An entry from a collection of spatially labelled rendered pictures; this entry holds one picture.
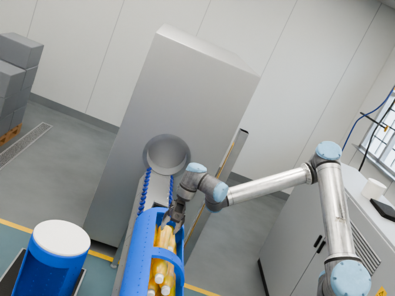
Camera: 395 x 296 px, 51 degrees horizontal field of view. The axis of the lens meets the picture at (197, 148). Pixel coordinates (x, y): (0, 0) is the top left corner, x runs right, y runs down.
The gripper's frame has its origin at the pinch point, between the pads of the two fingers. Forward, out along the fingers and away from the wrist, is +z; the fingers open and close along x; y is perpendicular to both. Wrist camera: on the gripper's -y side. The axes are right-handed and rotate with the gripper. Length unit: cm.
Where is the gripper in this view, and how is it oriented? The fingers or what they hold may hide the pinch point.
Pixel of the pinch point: (168, 231)
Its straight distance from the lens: 206.3
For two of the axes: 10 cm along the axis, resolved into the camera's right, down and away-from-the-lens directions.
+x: -9.2, -3.7, -1.6
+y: -0.3, -3.3, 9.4
